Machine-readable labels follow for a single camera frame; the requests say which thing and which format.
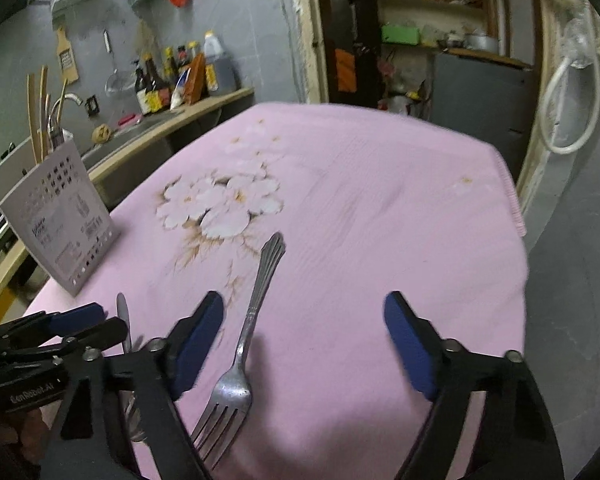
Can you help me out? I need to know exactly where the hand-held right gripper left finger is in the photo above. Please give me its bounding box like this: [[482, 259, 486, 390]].
[[40, 290, 226, 480]]

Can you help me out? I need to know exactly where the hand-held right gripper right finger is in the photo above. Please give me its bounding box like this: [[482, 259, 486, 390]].
[[384, 291, 563, 480]]

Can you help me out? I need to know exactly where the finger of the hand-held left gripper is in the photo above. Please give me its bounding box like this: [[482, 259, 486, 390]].
[[35, 316, 129, 361], [0, 302, 106, 348]]

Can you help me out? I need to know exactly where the metal fork scalloped handle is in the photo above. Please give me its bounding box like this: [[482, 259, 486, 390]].
[[190, 232, 287, 468]]

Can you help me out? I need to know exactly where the white perforated utensil holder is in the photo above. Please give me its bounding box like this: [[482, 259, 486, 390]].
[[0, 140, 116, 297]]

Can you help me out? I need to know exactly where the pink floral tablecloth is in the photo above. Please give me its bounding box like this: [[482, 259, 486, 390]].
[[22, 102, 528, 480]]

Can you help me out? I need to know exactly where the stainless steel sink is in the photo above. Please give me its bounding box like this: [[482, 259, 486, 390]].
[[82, 115, 181, 171]]

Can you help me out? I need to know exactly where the chrome faucet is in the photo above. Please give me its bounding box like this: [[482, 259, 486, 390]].
[[50, 92, 83, 133]]

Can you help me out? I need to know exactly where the dark pump bottle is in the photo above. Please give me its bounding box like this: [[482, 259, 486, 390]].
[[134, 60, 148, 113]]

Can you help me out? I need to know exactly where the dark soy sauce bottle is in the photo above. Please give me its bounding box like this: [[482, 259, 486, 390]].
[[142, 52, 171, 113]]

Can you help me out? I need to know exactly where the metal mesh strainer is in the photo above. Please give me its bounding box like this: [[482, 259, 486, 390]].
[[102, 30, 133, 98]]

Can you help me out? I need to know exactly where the white plastic bag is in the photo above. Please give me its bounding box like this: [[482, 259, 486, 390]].
[[387, 95, 416, 116]]

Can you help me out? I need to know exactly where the small white bag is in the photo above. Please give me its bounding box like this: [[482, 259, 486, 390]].
[[170, 70, 191, 110]]

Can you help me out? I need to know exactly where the wooden grater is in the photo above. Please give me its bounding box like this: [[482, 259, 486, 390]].
[[55, 25, 79, 83]]

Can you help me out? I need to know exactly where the grey cabinet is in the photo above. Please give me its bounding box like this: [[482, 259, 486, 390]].
[[427, 50, 536, 153]]

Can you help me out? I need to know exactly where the red chili powder bag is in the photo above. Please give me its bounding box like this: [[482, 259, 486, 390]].
[[184, 52, 211, 106]]

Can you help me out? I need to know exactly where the yellow cap sauce bottle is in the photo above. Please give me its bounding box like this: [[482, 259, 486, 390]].
[[164, 47, 178, 93]]

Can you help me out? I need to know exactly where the large dark liquid jug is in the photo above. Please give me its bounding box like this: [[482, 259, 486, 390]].
[[202, 30, 238, 93]]

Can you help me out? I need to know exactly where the orange sticker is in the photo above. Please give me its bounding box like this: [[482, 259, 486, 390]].
[[334, 49, 356, 93]]

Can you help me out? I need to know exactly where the wooden board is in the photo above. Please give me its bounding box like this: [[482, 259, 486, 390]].
[[440, 46, 533, 68]]

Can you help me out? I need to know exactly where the metal cooking pot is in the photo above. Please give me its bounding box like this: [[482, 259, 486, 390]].
[[464, 31, 501, 52]]

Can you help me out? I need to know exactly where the green box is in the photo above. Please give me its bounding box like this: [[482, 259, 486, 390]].
[[381, 24, 422, 45]]

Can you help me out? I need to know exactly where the dark wooden door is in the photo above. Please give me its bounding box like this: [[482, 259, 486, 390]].
[[325, 0, 381, 108]]

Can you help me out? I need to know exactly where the wooden shelf unit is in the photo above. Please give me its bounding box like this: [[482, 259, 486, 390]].
[[377, 0, 501, 51]]

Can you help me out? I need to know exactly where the clear plastic bag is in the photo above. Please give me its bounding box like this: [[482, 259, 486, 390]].
[[565, 15, 593, 68]]

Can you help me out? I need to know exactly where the white hose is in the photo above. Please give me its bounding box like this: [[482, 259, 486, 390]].
[[537, 55, 600, 156]]

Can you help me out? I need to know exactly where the beige door frame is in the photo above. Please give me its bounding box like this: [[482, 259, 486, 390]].
[[285, 0, 600, 221]]

